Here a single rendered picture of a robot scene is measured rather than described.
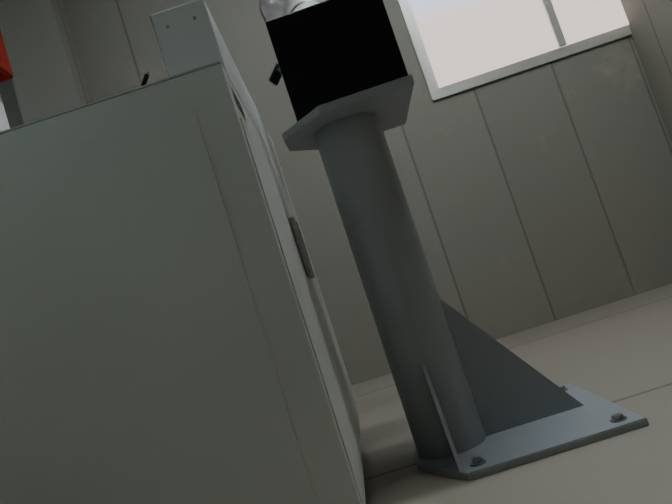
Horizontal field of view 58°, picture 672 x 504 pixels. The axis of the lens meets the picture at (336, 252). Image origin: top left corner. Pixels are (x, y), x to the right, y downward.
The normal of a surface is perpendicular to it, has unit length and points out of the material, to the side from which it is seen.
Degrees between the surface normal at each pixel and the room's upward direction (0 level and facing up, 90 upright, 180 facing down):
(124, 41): 90
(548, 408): 90
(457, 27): 90
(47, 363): 90
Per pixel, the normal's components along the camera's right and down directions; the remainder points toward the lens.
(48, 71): -0.06, -0.07
